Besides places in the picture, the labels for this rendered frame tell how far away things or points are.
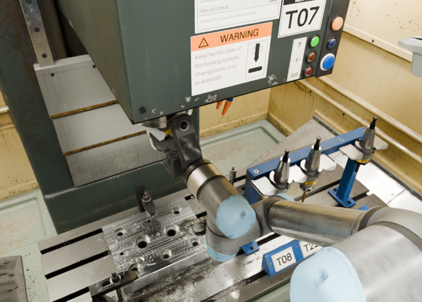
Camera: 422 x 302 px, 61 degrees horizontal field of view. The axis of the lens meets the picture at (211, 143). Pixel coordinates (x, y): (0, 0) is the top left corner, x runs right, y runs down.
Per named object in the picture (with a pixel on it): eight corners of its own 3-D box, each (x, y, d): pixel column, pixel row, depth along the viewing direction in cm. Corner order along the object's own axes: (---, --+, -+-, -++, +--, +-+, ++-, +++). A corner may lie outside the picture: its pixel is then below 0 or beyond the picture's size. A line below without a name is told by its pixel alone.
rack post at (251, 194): (260, 249, 121) (270, 186, 102) (246, 255, 119) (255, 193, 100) (244, 228, 127) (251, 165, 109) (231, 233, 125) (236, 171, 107)
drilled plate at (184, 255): (214, 255, 114) (215, 245, 111) (125, 295, 103) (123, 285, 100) (183, 206, 130) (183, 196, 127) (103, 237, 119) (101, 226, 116)
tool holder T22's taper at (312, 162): (314, 159, 107) (319, 141, 103) (322, 169, 104) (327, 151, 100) (301, 161, 106) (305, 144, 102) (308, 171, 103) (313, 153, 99)
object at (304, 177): (311, 180, 103) (311, 177, 102) (296, 186, 101) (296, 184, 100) (295, 165, 108) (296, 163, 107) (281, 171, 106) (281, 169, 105)
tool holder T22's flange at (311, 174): (314, 163, 110) (316, 157, 108) (324, 176, 105) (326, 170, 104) (296, 166, 108) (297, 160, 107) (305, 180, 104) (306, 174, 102)
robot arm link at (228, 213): (223, 248, 70) (227, 222, 64) (195, 210, 77) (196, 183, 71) (255, 231, 73) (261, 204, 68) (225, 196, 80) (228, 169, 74)
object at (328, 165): (340, 168, 107) (340, 166, 107) (326, 174, 105) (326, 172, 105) (323, 154, 112) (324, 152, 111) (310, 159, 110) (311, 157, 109)
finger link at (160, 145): (144, 140, 84) (169, 159, 80) (144, 135, 83) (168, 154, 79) (159, 131, 87) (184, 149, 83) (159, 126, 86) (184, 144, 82)
